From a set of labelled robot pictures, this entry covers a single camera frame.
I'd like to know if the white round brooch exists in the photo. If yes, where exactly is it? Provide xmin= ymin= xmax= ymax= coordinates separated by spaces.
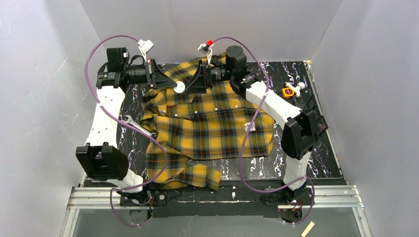
xmin=173 ymin=81 xmax=186 ymax=94

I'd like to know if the yellow plaid flannel shirt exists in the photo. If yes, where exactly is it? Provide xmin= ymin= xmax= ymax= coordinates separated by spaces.
xmin=140 ymin=57 xmax=275 ymax=192

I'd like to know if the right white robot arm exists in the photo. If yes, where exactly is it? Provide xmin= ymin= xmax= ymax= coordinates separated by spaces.
xmin=183 ymin=41 xmax=324 ymax=198

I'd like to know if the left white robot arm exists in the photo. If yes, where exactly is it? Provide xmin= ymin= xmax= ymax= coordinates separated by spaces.
xmin=76 ymin=47 xmax=176 ymax=194

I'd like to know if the silver wrench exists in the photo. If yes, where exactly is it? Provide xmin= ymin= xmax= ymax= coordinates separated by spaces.
xmin=122 ymin=115 xmax=157 ymax=139

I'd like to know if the orange tape measure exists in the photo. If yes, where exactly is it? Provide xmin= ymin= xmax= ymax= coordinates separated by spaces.
xmin=282 ymin=87 xmax=295 ymax=99

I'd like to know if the black tray upper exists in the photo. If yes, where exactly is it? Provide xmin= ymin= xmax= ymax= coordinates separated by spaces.
xmin=302 ymin=96 xmax=317 ymax=113

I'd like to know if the black tray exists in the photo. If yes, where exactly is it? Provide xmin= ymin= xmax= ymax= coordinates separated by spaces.
xmin=316 ymin=115 xmax=329 ymax=135
xmin=302 ymin=96 xmax=317 ymax=113

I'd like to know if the black tray lower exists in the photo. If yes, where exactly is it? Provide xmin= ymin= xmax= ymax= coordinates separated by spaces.
xmin=316 ymin=115 xmax=329 ymax=135

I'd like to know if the tan tape strip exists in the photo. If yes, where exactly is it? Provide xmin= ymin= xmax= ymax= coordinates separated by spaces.
xmin=301 ymin=221 xmax=315 ymax=237

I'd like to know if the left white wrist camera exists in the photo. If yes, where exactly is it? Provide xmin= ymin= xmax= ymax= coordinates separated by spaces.
xmin=137 ymin=39 xmax=154 ymax=64

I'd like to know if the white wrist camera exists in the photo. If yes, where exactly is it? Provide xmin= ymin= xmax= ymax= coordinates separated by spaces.
xmin=198 ymin=40 xmax=214 ymax=66
xmin=137 ymin=39 xmax=154 ymax=64

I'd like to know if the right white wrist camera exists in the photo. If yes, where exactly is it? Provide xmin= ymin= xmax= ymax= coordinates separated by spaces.
xmin=198 ymin=40 xmax=214 ymax=66

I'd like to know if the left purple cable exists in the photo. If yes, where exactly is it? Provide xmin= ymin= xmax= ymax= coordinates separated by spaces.
xmin=84 ymin=35 xmax=168 ymax=228

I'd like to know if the purple cable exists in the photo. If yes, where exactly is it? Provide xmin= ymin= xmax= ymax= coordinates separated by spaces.
xmin=84 ymin=35 xmax=168 ymax=228
xmin=209 ymin=36 xmax=316 ymax=226

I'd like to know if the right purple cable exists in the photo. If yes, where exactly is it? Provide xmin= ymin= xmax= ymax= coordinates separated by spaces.
xmin=209 ymin=36 xmax=316 ymax=226

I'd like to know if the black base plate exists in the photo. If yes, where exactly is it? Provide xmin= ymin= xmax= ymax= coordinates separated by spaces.
xmin=119 ymin=182 xmax=314 ymax=219

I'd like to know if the aluminium frame rail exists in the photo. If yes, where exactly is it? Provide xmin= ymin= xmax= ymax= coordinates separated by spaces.
xmin=61 ymin=185 xmax=372 ymax=237

